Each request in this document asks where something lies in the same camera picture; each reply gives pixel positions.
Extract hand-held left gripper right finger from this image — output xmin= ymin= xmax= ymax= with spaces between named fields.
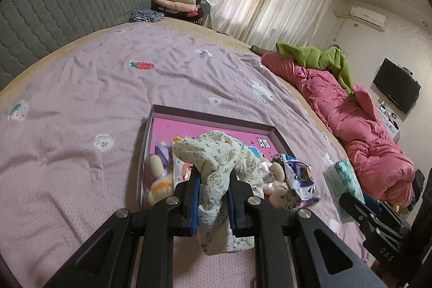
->
xmin=226 ymin=170 xmax=390 ymax=288

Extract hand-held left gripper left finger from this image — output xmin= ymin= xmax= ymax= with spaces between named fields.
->
xmin=42 ymin=170 xmax=203 ymax=288

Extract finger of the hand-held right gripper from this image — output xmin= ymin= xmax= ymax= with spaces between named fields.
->
xmin=378 ymin=202 xmax=410 ymax=235
xmin=339 ymin=192 xmax=380 ymax=224

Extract light green floral cloth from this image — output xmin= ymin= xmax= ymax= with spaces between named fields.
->
xmin=172 ymin=130 xmax=265 ymax=256

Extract shallow brown cardboard box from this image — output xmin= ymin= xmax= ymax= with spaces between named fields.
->
xmin=137 ymin=104 xmax=298 ymax=211

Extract green white tissue pack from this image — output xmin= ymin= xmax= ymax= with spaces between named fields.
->
xmin=322 ymin=160 xmax=367 ymax=224

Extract purple white snack packet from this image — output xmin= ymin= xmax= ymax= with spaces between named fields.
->
xmin=282 ymin=154 xmax=321 ymax=209

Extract pink quilt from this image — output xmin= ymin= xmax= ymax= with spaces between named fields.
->
xmin=261 ymin=52 xmax=416 ymax=208

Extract white cabinet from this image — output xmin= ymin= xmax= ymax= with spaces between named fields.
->
xmin=378 ymin=102 xmax=402 ymax=143

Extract pink printed bed sheet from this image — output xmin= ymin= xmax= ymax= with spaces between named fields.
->
xmin=0 ymin=20 xmax=372 ymax=288

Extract green blanket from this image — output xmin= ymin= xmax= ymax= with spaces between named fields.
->
xmin=275 ymin=42 xmax=355 ymax=94

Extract white air conditioner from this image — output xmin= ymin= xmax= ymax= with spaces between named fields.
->
xmin=349 ymin=4 xmax=388 ymax=31

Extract dark floral cloth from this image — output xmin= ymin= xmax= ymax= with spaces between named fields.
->
xmin=129 ymin=9 xmax=166 ymax=23

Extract stack of folded clothes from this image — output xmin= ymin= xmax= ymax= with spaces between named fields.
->
xmin=150 ymin=0 xmax=206 ymax=27

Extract black wall television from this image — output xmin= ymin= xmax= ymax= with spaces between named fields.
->
xmin=372 ymin=58 xmax=422 ymax=115

